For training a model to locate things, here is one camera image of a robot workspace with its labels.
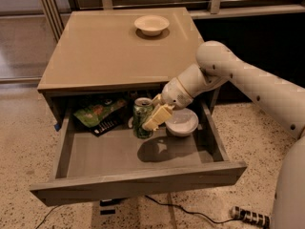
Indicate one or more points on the black power strip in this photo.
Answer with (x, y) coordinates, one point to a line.
(251, 217)

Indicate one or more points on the open grey top drawer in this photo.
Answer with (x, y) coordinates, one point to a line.
(119, 165)

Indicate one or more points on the grey cabinet with tan top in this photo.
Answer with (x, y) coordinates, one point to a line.
(101, 51)

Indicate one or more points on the green soda can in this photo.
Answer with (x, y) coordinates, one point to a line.
(142, 108)

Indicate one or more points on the green snack bag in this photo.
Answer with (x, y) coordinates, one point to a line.
(93, 114)

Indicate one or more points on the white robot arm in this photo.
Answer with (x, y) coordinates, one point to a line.
(283, 100)

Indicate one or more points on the black snack packet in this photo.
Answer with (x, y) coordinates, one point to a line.
(106, 125)

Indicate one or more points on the white bowl in drawer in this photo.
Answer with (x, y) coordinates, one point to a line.
(182, 123)

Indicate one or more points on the blue tape piece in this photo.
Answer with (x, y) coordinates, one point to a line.
(57, 127)

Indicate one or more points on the small white curved object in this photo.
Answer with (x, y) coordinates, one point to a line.
(130, 122)

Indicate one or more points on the white bowl on cabinet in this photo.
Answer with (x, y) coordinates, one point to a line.
(151, 25)

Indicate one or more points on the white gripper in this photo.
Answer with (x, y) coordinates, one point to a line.
(172, 94)

